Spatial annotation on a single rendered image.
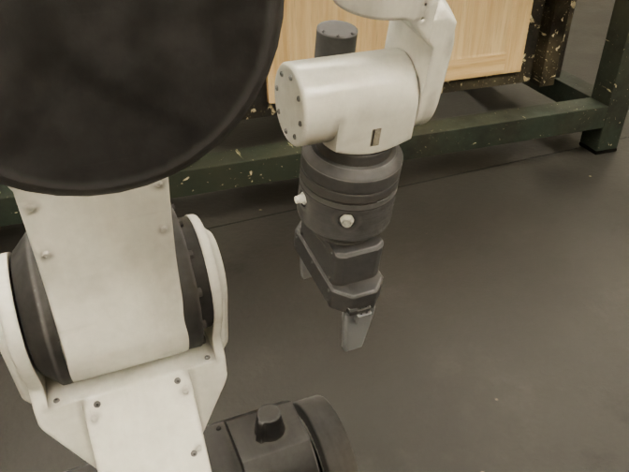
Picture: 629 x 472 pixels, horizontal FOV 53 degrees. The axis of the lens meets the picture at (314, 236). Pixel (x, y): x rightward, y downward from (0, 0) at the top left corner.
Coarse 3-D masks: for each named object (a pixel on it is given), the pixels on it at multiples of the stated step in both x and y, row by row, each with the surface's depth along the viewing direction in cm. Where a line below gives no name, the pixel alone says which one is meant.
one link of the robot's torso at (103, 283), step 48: (144, 192) 46; (48, 240) 46; (96, 240) 48; (144, 240) 49; (192, 240) 57; (48, 288) 49; (96, 288) 51; (144, 288) 52; (192, 288) 55; (48, 336) 51; (96, 336) 53; (144, 336) 54; (192, 336) 57
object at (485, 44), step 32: (288, 0) 179; (320, 0) 183; (448, 0) 196; (480, 0) 200; (512, 0) 203; (288, 32) 184; (384, 32) 194; (480, 32) 206; (512, 32) 209; (448, 64) 207; (480, 64) 212; (512, 64) 216
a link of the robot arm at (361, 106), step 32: (320, 32) 51; (352, 32) 52; (288, 64) 47; (320, 64) 47; (352, 64) 48; (384, 64) 48; (288, 96) 48; (320, 96) 46; (352, 96) 47; (384, 96) 48; (416, 96) 49; (288, 128) 50; (320, 128) 47; (352, 128) 48; (384, 128) 50; (320, 160) 52; (352, 160) 51; (384, 160) 53; (320, 192) 53; (352, 192) 52; (384, 192) 53
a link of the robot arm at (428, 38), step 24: (336, 0) 44; (360, 0) 42; (384, 0) 42; (408, 0) 43; (432, 0) 43; (408, 24) 47; (432, 24) 45; (408, 48) 49; (432, 48) 46; (432, 72) 48; (432, 96) 50
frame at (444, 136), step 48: (576, 0) 214; (624, 0) 197; (528, 48) 217; (624, 48) 200; (576, 96) 225; (624, 96) 211; (288, 144) 186; (432, 144) 195; (480, 144) 201; (0, 192) 162; (192, 192) 176
